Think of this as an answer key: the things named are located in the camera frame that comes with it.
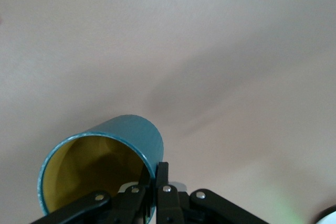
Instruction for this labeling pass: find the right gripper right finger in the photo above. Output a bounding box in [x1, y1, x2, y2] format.
[156, 162, 268, 224]

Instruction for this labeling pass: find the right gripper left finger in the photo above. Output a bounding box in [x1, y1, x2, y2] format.
[30, 165, 155, 224]

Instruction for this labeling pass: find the dark green ribbed cup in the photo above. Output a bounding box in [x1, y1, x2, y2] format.
[37, 114, 165, 222]

